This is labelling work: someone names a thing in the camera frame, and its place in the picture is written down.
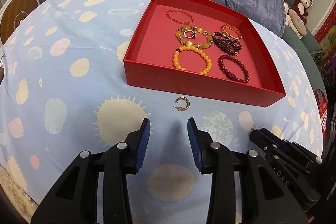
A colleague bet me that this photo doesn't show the red shallow jewelry box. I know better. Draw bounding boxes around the red shallow jewelry box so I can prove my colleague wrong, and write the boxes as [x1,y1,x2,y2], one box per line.
[123,0,286,107]

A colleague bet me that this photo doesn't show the red gift bag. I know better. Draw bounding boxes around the red gift bag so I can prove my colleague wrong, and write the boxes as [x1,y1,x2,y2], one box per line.
[314,89,327,138]

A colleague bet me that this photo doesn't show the gold hoop earring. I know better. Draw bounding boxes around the gold hoop earring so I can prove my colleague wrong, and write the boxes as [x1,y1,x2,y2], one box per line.
[173,96,190,111]

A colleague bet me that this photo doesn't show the blue planet-print cloth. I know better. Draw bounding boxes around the blue planet-print cloth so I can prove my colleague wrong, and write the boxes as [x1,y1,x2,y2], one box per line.
[1,0,323,223]

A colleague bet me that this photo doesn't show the cream fluffy rug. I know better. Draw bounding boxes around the cream fluffy rug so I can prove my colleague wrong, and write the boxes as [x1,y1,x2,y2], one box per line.
[1,166,38,223]

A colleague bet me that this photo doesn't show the beige cookie plush toy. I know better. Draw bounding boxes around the beige cookie plush toy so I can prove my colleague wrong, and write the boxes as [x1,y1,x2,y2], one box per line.
[284,2,307,39]

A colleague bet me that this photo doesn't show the gold beaded open bangle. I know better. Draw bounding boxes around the gold beaded open bangle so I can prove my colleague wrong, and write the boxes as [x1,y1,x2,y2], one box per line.
[221,24,242,41]

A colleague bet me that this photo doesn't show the dark red bear plush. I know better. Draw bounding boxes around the dark red bear plush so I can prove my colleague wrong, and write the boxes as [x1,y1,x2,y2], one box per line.
[291,0,313,25]

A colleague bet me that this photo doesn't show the thin gold bangle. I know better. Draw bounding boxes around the thin gold bangle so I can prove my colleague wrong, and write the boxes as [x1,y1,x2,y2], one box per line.
[166,9,194,25]

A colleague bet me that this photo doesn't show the white round wooden-top device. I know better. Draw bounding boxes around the white round wooden-top device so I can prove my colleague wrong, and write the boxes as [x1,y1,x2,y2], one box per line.
[1,0,40,44]

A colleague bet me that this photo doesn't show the dark red bead bracelet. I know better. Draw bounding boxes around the dark red bead bracelet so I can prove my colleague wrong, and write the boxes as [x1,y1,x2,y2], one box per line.
[217,53,251,84]

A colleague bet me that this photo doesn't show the green sofa bed frame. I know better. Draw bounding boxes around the green sofa bed frame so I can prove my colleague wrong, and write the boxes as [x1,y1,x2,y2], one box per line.
[267,0,328,88]

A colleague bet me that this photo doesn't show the purple garnet bead bracelet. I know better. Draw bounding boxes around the purple garnet bead bracelet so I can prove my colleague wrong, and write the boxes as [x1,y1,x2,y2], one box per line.
[211,32,241,55]

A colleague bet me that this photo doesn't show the yellow round bead bracelet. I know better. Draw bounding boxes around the yellow round bead bracelet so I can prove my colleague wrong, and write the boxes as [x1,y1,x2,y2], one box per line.
[172,45,213,75]

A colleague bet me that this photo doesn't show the yellow chunky stone bracelet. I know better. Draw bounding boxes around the yellow chunky stone bracelet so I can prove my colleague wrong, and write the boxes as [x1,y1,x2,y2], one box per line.
[175,25,214,50]

